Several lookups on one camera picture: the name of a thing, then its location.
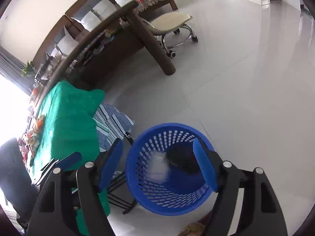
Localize dark wooden coffee table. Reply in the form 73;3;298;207
34;0;177;89

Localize dark red slipper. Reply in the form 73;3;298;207
178;211;212;236

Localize blue plastic trash basket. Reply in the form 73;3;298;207
125;123;215;216

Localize potted green plant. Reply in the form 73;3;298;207
21;61;37;78

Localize orange white plastic bag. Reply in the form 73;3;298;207
33;114;45;133

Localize striped cloth under table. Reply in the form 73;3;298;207
93;102;134;152

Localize brown wooden sofa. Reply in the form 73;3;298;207
32;0;178;69

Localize grey curtain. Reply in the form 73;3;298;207
0;46;34;96

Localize beige rolling stool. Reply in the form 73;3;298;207
141;11;199;59

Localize green tablecloth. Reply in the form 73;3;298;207
30;79;112;236

